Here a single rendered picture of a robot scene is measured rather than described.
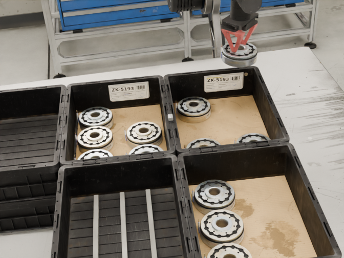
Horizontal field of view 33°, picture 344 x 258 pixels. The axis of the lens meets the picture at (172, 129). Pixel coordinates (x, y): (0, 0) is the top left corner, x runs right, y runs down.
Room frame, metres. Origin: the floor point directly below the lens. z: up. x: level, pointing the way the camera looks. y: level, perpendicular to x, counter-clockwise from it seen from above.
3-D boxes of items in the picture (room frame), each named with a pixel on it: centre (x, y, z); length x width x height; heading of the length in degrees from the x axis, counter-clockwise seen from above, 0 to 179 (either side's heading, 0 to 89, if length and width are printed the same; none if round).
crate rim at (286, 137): (1.36, -0.14, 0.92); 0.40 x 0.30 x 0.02; 4
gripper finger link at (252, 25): (1.49, -0.22, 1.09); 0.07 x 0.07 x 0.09; 51
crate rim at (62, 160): (1.34, 0.15, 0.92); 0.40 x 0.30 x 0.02; 4
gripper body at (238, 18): (1.48, -0.21, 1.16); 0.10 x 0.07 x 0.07; 141
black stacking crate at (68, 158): (1.34, 0.15, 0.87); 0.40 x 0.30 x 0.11; 4
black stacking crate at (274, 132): (1.36, -0.14, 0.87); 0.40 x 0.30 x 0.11; 4
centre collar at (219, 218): (0.95, -0.10, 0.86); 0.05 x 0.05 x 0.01
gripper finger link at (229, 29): (1.47, -0.20, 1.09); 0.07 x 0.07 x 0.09; 51
